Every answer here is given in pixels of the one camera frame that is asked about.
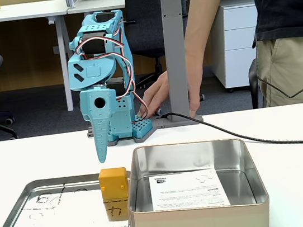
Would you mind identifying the yellow lego block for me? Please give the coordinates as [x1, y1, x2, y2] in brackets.
[97, 165, 132, 204]

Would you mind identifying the person's hand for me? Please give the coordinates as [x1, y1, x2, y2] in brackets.
[130, 56, 207, 126]

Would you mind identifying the black office chair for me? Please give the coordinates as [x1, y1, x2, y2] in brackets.
[120, 0, 206, 111]

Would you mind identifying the grey metal column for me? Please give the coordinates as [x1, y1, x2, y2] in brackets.
[156, 0, 204, 123]

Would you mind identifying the silver metal tin lid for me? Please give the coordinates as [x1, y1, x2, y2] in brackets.
[0, 166, 139, 227]

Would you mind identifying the white printed paper sheet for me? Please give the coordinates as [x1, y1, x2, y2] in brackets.
[148, 165, 231, 217]

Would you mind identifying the gold metal tin box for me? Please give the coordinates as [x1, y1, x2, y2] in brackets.
[117, 129, 274, 227]

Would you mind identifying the white drawer cabinet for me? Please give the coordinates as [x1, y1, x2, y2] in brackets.
[203, 0, 269, 95]

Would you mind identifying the black chair edge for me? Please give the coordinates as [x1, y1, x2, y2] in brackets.
[245, 57, 266, 110]

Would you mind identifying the person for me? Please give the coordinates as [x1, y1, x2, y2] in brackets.
[236, 0, 303, 111]

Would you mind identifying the red white black servo cable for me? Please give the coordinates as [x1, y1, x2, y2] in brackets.
[74, 34, 126, 63]
[104, 16, 150, 124]

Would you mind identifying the black power cable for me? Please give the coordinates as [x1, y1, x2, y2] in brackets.
[158, 93, 303, 166]

